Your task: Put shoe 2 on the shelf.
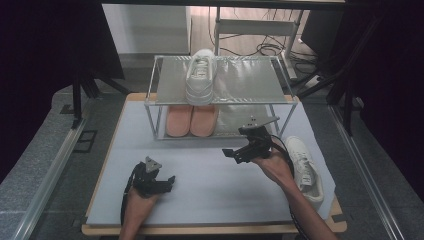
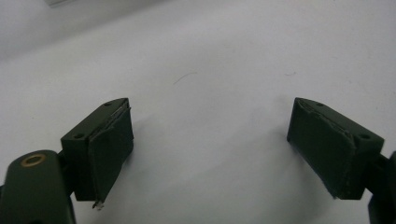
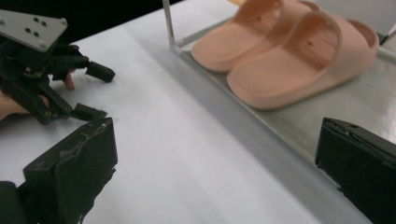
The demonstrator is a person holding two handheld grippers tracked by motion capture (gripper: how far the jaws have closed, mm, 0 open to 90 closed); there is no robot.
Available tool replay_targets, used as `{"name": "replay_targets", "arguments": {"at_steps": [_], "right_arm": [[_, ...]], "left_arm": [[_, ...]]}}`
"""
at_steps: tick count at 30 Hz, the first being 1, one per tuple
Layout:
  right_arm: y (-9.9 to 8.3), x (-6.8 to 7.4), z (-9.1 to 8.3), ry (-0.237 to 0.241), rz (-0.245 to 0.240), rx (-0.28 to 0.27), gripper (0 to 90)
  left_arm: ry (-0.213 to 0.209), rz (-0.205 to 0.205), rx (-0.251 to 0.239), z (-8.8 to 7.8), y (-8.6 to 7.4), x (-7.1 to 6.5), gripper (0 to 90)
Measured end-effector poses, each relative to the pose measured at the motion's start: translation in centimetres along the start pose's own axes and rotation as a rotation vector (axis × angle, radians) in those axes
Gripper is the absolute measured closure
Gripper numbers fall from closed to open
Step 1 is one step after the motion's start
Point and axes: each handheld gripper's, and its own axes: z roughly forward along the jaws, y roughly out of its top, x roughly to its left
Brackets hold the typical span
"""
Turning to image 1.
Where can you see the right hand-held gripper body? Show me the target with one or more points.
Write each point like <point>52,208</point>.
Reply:
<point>260,143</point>

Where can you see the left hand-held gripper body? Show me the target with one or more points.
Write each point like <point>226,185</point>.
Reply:
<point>146,181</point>

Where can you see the white sneaker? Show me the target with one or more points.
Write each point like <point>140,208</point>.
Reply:
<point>305,173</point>
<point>201,78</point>

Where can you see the metal shoe rack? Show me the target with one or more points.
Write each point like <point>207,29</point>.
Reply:
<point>243,80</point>

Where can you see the person's left hand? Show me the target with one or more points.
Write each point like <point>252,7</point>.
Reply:
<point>140,203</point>

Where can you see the person's right hand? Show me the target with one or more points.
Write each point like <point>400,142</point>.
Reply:
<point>278,168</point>

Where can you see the light blue table mat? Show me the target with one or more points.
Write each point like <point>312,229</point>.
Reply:
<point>200,176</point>

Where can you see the pink slipper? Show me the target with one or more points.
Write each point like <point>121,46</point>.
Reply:
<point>178,121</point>
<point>203,121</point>

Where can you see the black metal stand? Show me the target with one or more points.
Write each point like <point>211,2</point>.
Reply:
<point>77,96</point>
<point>346,83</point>

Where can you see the white cabinet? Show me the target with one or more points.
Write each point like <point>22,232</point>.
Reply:
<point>146,30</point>

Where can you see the aluminium floor rail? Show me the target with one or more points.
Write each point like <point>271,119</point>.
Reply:
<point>50,180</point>
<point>366,173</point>

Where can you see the white metal desk frame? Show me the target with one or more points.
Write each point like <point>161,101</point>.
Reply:
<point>256,27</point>

